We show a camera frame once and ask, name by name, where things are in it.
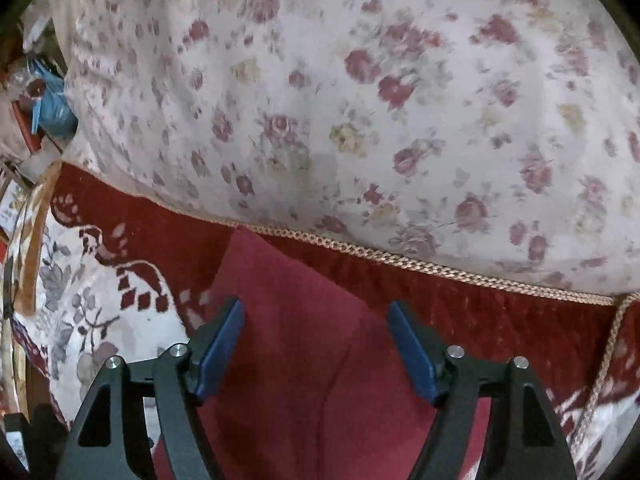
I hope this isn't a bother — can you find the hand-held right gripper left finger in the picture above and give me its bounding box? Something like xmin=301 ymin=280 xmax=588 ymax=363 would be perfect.
xmin=54 ymin=296 xmax=247 ymax=480

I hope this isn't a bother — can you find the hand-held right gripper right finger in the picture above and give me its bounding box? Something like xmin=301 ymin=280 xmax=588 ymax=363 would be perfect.
xmin=387 ymin=301 xmax=582 ymax=480

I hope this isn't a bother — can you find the red garment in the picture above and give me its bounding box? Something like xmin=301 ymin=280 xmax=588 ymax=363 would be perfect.
xmin=150 ymin=227 xmax=493 ymax=480

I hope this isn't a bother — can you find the red and white floral blanket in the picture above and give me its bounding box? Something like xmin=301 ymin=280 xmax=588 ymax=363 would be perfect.
xmin=0 ymin=160 xmax=640 ymax=480

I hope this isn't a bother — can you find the floral white pillow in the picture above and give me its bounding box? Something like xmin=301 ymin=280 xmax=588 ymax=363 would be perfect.
xmin=52 ymin=0 xmax=640 ymax=307

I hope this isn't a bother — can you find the red box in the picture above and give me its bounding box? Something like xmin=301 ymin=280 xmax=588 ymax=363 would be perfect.
xmin=12 ymin=100 xmax=51 ymax=157

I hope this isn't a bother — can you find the blue plastic bag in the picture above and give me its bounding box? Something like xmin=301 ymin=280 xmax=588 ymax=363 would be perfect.
xmin=27 ymin=57 xmax=79 ymax=142

